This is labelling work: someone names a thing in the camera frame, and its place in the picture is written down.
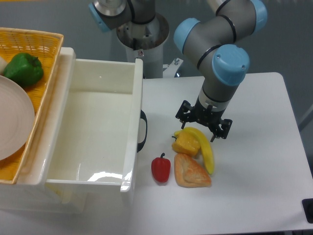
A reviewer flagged red bell pepper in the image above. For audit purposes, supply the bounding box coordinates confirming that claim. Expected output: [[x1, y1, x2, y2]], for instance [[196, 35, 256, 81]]
[[151, 153, 171, 183]]

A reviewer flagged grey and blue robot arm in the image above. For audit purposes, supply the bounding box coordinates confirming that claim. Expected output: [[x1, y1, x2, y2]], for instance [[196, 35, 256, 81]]
[[89, 0, 268, 139]]

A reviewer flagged green bell pepper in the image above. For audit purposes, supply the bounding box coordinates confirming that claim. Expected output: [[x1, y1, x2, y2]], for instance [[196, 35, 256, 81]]
[[3, 53, 44, 88]]

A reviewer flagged black device at table edge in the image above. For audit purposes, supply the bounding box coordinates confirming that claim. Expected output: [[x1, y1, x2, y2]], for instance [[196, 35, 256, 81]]
[[302, 198, 313, 224]]

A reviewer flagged triangle pastry bread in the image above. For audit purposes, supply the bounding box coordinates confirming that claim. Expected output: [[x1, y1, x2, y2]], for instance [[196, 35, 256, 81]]
[[174, 153, 212, 188]]

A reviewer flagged white open drawer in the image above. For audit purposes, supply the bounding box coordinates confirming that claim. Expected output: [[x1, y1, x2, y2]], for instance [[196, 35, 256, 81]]
[[47, 59, 143, 192]]

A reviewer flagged black drawer handle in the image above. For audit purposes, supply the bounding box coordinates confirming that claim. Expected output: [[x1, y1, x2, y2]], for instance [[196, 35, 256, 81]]
[[137, 110, 148, 153]]

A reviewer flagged white vegetable piece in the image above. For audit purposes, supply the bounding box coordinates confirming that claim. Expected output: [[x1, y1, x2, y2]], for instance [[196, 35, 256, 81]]
[[0, 57, 7, 75]]

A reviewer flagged yellow banana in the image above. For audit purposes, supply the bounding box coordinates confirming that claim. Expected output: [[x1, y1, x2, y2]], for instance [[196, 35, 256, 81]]
[[174, 127, 215, 175]]

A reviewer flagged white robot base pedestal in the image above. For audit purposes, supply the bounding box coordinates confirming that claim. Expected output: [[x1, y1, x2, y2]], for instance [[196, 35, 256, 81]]
[[116, 13, 170, 78]]

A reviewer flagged white drawer cabinet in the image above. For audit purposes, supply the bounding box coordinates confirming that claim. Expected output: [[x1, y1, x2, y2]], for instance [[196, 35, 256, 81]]
[[0, 47, 135, 215]]

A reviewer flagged yellow bell pepper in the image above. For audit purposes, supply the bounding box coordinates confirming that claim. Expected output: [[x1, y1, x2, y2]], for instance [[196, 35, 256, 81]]
[[172, 131, 201, 157]]

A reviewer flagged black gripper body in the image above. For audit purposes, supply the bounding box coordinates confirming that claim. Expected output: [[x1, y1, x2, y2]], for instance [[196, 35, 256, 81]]
[[189, 101, 224, 128]]

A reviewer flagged pale pink plate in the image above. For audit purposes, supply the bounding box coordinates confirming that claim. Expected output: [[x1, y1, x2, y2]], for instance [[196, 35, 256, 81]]
[[0, 76, 35, 160]]

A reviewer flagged yellow woven basket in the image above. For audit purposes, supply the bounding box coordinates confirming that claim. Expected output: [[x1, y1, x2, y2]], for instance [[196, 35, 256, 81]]
[[0, 27, 64, 185]]

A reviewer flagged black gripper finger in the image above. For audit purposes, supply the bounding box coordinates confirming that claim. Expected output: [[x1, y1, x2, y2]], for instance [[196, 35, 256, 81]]
[[210, 119, 233, 142], [176, 100, 192, 129]]

